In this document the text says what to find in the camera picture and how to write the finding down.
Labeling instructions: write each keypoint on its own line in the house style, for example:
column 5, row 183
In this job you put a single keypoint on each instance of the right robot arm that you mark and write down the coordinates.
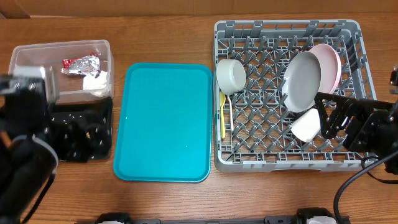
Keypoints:
column 389, row 159

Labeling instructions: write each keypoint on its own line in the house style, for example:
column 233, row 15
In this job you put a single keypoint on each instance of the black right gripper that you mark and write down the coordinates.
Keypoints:
column 358, row 136

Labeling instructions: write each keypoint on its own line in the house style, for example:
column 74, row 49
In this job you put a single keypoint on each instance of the yellow plastic spoon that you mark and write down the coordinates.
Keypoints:
column 222, row 122

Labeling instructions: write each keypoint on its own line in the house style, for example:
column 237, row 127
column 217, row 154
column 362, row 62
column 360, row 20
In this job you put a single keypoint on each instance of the white tissue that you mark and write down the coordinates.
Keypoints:
column 97, row 85

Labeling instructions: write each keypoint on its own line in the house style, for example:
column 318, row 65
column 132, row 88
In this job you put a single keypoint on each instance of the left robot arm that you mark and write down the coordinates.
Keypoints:
column 36, row 135

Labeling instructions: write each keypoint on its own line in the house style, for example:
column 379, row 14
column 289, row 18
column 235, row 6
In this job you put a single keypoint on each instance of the white paper cup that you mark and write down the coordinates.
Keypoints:
column 307, row 126

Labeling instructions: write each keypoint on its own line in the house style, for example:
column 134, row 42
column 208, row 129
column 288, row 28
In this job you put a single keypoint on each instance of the grey plate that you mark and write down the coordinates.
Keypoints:
column 301, row 82

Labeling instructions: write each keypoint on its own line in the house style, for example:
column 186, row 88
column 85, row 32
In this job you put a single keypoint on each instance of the bowl of rice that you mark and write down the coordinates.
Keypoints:
column 231, row 76

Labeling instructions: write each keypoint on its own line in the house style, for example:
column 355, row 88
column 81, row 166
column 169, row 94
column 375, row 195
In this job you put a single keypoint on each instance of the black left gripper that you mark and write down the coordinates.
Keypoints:
column 78, row 146

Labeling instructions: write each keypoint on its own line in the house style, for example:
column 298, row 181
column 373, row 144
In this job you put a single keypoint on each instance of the pink plate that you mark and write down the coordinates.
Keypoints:
column 330, row 64

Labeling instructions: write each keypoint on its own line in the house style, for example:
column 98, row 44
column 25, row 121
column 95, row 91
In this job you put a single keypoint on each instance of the white plastic spoon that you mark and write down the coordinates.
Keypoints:
column 230, row 113

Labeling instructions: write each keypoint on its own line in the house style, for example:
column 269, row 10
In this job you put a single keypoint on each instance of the grey dishwasher rack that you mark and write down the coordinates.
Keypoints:
column 262, row 139

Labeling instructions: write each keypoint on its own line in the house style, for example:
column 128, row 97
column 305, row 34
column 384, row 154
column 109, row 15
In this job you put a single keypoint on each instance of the teal plastic tray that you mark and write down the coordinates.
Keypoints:
column 165, row 124

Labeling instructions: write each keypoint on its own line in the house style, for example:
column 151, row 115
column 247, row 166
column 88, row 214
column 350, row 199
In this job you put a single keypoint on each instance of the black tray bin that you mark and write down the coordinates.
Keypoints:
column 105, row 124

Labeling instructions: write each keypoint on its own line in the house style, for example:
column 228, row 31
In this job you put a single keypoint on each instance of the red candy wrapper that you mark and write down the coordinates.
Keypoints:
column 87, row 65

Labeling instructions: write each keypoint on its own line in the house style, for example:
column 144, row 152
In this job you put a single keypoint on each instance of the clear plastic bin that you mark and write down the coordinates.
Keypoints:
column 52, row 54

